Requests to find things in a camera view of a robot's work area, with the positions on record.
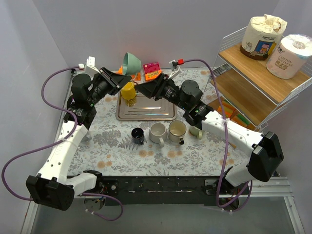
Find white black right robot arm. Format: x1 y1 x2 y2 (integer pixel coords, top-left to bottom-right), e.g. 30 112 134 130
135 74 284 194

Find sage green mug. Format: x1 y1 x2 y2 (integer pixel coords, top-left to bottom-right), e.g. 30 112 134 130
122 52 142 76

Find sponge pack lower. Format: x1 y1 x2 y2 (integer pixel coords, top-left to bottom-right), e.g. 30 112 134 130
231 113 250 127

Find sponge pack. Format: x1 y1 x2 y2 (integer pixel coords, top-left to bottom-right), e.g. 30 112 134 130
222 100 238 119
231 113 250 127

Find floral table mat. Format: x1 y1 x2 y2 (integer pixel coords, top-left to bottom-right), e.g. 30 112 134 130
48 68 276 177

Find white cotton toilet roll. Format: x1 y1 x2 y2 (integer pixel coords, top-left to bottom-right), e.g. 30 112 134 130
266 34 312 79

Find light green mug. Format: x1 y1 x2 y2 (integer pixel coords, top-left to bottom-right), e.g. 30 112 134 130
189 126 203 140

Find small blue cup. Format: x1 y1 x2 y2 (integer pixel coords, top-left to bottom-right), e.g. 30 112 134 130
131 127 145 145

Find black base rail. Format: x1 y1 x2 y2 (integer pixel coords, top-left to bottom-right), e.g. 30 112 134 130
75 174 254 208

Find pink orange box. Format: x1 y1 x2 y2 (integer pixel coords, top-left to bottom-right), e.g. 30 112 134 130
143 62 161 81

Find yellow mug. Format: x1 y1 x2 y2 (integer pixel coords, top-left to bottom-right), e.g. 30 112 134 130
120 81 136 100

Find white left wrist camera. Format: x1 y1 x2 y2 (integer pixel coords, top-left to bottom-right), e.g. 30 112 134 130
78 56 100 76

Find cream mug black handle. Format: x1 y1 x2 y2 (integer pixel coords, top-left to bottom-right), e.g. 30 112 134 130
168 120 187 145

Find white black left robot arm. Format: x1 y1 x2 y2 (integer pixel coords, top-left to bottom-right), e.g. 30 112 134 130
26 67 131 211

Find white wire wooden shelf rack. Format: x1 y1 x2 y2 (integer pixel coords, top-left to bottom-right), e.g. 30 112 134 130
210 28 312 131

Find sponge pack upper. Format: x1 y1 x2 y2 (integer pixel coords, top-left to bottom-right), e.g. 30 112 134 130
222 100 238 119

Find white speckled mug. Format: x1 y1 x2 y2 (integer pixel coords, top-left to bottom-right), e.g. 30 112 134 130
149 123 168 148

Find silver metal tray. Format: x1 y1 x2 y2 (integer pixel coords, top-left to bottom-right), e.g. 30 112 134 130
116 92 177 121

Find cartoon wrapped toilet roll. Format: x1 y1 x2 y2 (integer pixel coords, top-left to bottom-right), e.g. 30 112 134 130
240 14 288 60

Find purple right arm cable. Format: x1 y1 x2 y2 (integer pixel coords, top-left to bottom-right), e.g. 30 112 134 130
184 58 253 212

